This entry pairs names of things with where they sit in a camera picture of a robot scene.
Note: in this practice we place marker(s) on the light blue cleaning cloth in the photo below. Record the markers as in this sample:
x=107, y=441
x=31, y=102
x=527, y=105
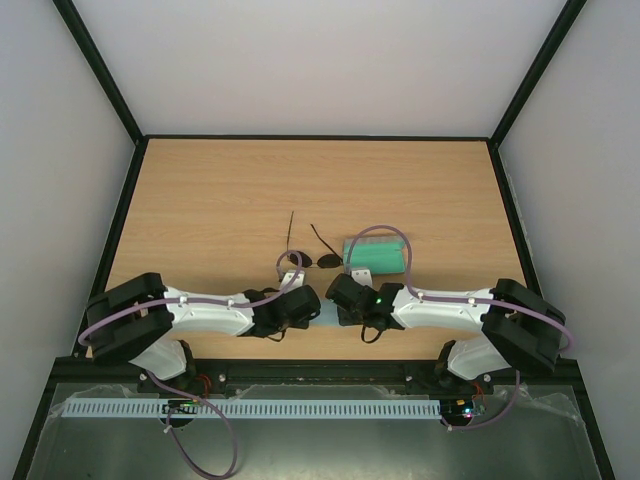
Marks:
x=328, y=315

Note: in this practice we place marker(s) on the black round sunglasses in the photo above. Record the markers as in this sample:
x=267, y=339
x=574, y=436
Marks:
x=308, y=246

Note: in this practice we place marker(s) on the light blue slotted cable duct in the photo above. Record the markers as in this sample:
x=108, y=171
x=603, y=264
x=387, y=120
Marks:
x=253, y=409

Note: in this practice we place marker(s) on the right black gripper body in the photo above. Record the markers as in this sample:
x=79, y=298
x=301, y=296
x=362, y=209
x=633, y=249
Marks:
x=343, y=320

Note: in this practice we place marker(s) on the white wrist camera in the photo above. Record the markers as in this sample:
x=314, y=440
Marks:
x=292, y=279
x=362, y=276

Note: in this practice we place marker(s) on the black front mounting rail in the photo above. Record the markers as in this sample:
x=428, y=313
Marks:
x=230, y=376

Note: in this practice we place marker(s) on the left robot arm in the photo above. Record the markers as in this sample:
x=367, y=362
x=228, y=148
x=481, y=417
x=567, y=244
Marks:
x=140, y=321

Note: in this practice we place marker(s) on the black aluminium frame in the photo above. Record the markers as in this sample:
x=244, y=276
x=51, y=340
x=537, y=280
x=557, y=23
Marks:
x=560, y=29

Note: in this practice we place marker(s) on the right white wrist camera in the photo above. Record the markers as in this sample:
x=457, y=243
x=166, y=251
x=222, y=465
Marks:
x=362, y=276

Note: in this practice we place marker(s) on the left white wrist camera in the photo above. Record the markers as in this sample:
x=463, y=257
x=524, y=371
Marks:
x=292, y=279

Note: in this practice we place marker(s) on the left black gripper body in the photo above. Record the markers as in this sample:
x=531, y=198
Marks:
x=301, y=325

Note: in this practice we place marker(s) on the grey glasses case green inside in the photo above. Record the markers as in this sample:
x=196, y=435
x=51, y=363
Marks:
x=381, y=255

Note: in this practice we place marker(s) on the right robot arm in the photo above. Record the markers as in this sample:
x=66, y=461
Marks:
x=513, y=326

